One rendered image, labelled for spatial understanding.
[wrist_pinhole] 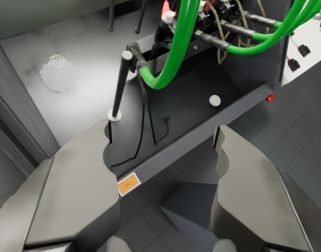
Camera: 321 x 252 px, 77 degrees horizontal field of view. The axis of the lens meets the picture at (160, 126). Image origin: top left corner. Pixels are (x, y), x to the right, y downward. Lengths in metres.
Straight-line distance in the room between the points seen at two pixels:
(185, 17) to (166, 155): 0.38
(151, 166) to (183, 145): 0.10
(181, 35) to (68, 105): 0.50
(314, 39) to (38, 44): 0.91
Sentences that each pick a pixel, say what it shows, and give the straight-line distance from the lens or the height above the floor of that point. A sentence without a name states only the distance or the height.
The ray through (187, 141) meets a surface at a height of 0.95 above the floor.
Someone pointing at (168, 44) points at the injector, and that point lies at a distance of 0.48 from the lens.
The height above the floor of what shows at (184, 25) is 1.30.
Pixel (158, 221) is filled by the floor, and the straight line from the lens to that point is 1.51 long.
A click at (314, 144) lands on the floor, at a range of 2.41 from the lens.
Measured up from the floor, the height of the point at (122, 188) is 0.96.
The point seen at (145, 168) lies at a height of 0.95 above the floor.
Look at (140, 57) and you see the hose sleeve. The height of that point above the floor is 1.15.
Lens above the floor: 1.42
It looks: 69 degrees down
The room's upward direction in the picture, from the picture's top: 49 degrees clockwise
